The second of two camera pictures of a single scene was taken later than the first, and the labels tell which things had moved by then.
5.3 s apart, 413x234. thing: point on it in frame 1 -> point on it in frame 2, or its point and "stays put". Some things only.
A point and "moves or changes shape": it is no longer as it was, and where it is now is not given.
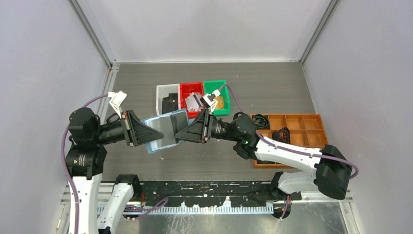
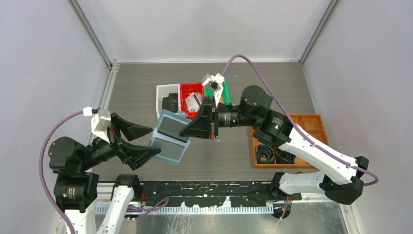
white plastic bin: x=163 y=91 stays put
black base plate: x=212 y=193 stays put
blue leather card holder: x=169 y=125 moves or changes shape
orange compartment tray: x=306 y=130 stays put
